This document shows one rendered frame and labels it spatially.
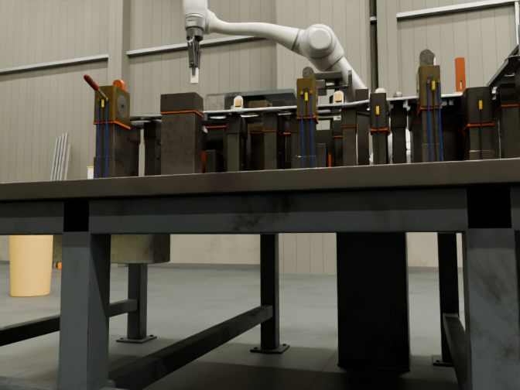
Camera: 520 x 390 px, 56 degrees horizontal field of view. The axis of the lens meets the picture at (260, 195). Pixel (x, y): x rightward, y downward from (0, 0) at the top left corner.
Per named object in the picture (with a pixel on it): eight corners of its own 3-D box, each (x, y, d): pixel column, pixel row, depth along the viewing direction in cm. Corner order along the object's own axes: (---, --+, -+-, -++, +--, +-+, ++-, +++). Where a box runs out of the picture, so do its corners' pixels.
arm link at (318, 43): (424, 159, 219) (440, 165, 197) (395, 181, 221) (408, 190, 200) (320, 19, 209) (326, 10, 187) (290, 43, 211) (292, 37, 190)
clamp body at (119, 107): (84, 197, 153) (87, 83, 156) (107, 200, 166) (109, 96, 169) (109, 196, 151) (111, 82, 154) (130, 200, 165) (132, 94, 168)
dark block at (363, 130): (357, 200, 179) (355, 88, 183) (357, 202, 186) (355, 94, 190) (371, 200, 178) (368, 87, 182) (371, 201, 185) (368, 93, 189)
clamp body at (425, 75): (422, 189, 131) (418, 63, 134) (418, 193, 142) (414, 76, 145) (448, 189, 130) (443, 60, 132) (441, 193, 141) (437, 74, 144)
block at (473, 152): (471, 189, 130) (467, 84, 132) (463, 193, 141) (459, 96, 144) (501, 188, 128) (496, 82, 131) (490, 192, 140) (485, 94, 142)
